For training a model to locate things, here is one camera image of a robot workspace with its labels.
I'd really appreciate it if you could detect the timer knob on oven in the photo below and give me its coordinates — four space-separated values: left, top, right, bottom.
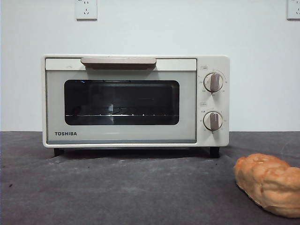
202 111 223 131

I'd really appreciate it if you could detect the cream Toshiba toaster oven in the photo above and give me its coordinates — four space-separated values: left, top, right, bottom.
42 54 230 158

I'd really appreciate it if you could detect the white wall socket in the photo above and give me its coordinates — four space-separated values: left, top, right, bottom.
75 0 98 21
286 0 300 21

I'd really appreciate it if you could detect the wire oven rack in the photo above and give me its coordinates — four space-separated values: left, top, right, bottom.
65 106 179 118

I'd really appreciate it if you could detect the temperature knob on oven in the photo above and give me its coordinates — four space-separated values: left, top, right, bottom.
203 73 224 94

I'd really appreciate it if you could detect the glass oven door with handle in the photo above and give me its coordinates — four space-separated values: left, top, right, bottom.
45 57 197 144

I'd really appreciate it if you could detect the golden bread loaf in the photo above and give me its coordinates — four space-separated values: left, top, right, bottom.
233 153 300 218

